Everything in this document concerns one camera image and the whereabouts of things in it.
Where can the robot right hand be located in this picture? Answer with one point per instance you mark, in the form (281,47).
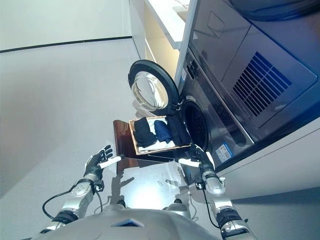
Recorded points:
(203,160)

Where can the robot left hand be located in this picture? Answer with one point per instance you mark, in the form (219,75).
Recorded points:
(96,161)

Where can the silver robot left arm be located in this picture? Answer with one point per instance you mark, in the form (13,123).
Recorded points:
(72,202)

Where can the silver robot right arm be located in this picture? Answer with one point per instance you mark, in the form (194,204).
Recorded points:
(222,202)

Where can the round washing machine door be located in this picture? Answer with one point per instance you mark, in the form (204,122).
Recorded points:
(151,86)

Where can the dark grey washing machine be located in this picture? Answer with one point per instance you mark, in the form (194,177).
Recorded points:
(245,75)

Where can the blue energy label sticker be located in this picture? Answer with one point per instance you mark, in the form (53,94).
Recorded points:
(223,153)

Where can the dark brown wooden stool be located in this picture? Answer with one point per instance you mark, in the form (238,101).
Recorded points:
(123,140)

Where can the black folded garment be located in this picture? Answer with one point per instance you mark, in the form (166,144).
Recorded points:
(178,131)

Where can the wooden laundry tray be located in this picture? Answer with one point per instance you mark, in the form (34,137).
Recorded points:
(160,149)

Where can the dark blue garment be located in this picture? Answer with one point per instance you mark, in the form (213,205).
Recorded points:
(162,132)

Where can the silver robot torso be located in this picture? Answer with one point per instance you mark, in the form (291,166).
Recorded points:
(136,222)

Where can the white shelf cabinet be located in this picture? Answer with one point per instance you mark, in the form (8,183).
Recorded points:
(160,30)

